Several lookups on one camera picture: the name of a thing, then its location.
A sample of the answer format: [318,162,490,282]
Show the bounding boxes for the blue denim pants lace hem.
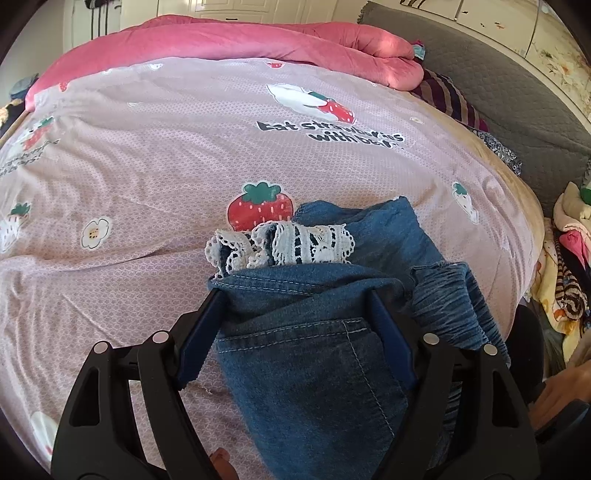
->
[205,197,507,479]

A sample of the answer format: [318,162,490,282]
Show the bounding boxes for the right hand red nails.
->
[529,360,591,430]

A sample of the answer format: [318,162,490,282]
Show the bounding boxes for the left hand thumb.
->
[209,448,238,480]

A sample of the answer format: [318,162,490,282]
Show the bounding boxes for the pile of colourful clothes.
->
[530,173,590,361]

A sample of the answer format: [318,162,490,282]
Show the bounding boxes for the pink strawberry print bedsheet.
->
[1,58,544,479]

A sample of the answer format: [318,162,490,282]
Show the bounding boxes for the dark floral cloth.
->
[469,127,523,177]

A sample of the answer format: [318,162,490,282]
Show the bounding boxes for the grey quilted headboard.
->
[358,2,590,215]

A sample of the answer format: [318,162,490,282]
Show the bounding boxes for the purple striped pillow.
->
[411,69,489,132]

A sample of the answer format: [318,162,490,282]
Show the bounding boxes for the pink folded quilt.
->
[25,15,424,112]

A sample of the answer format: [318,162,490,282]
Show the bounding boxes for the hanging clothes rack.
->
[83,0,122,39]

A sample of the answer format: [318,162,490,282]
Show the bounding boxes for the blossom wall painting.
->
[402,0,590,117]

